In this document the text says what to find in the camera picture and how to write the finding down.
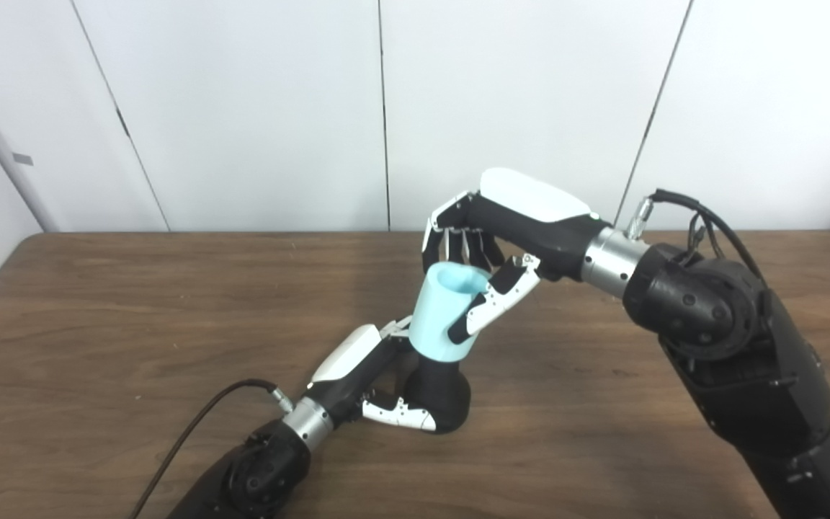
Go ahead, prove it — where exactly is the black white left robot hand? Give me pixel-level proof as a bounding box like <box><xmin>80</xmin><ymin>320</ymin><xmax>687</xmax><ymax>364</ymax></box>
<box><xmin>305</xmin><ymin>316</ymin><xmax>437</xmax><ymax>433</ymax></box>

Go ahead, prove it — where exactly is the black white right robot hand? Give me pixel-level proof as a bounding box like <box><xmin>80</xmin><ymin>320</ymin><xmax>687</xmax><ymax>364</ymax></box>
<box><xmin>421</xmin><ymin>168</ymin><xmax>612</xmax><ymax>345</ymax></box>

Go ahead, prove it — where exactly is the black flared nozzle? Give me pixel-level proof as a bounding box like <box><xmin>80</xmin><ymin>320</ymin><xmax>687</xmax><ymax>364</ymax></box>
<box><xmin>397</xmin><ymin>350</ymin><xmax>471</xmax><ymax>435</ymax></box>

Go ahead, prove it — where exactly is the light blue cylinder cup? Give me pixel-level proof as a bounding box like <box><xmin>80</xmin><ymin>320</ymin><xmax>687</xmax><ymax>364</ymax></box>
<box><xmin>409</xmin><ymin>262</ymin><xmax>491</xmax><ymax>361</ymax></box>

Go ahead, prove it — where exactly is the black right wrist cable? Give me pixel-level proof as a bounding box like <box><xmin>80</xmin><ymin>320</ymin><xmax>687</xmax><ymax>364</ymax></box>
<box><xmin>627</xmin><ymin>189</ymin><xmax>770</xmax><ymax>290</ymax></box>

